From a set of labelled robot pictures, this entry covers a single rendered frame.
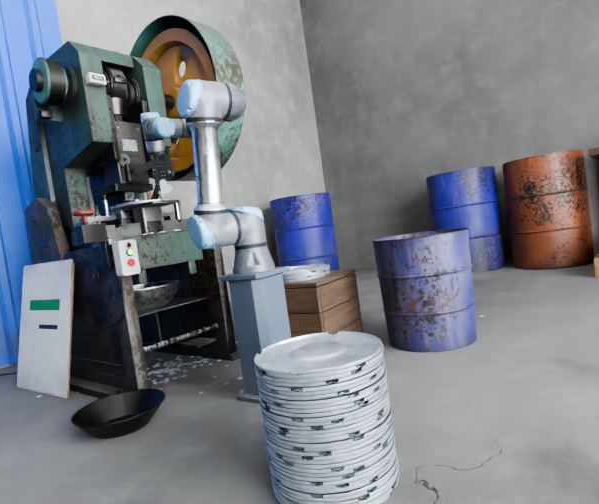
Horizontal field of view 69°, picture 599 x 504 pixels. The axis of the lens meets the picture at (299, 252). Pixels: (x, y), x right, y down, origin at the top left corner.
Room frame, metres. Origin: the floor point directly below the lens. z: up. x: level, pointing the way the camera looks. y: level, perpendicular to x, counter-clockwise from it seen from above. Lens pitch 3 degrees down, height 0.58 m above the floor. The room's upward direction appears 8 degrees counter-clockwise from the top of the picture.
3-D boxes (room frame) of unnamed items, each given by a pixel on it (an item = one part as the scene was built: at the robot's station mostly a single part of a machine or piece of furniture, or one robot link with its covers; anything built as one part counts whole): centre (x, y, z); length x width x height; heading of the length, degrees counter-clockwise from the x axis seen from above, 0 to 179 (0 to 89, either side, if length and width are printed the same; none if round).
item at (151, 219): (1.97, 0.63, 0.72); 0.25 x 0.14 x 0.14; 51
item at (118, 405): (1.45, 0.67, 0.04); 0.30 x 0.30 x 0.07
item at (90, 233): (1.70, 0.78, 0.62); 0.10 x 0.06 x 0.20; 141
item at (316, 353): (0.98, -0.01, 0.30); 0.29 x 0.29 x 0.01
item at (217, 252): (2.38, 0.71, 0.45); 0.92 x 0.12 x 0.90; 51
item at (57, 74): (1.90, 0.94, 1.31); 0.22 x 0.12 x 0.22; 51
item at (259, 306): (1.56, 0.17, 0.23); 0.19 x 0.19 x 0.45; 53
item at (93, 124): (2.17, 0.88, 0.83); 0.79 x 0.43 x 1.34; 51
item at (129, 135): (2.06, 0.73, 1.04); 0.17 x 0.15 x 0.30; 51
